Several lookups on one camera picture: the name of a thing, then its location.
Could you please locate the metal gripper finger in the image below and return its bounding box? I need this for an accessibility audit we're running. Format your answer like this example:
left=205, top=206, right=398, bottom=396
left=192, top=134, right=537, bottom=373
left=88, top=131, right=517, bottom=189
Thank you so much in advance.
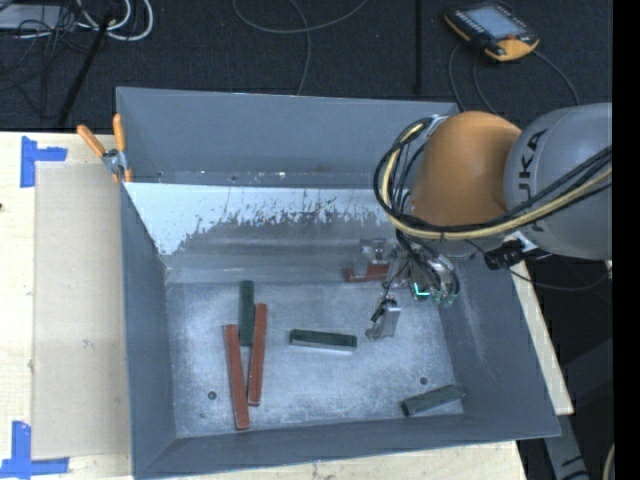
left=365, top=294, right=403, bottom=343
left=359, top=238, right=391, bottom=270

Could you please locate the dark green flat block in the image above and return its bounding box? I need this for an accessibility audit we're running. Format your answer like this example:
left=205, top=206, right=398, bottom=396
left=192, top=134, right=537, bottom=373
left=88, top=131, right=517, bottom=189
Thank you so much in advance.
left=237, top=279, right=257, bottom=347
left=288, top=328, right=359, bottom=353
left=400, top=383, right=467, bottom=418

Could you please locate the grey metal bin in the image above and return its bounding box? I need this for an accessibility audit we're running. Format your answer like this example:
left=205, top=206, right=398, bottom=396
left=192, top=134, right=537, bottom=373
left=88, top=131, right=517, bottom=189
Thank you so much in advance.
left=114, top=86, right=562, bottom=480

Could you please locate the long red-brown flat block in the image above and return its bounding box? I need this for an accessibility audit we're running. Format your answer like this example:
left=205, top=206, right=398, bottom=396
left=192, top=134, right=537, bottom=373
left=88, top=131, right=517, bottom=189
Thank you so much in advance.
left=222, top=323, right=252, bottom=432

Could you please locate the pale wood flat board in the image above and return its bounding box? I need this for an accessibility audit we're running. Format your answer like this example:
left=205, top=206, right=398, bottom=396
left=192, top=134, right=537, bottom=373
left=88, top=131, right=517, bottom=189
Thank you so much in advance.
left=30, top=161, right=133, bottom=462

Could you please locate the black cylinder on white bracket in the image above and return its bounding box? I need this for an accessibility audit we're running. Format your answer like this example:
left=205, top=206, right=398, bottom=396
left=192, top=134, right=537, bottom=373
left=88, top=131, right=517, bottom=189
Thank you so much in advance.
left=483, top=237, right=532, bottom=271

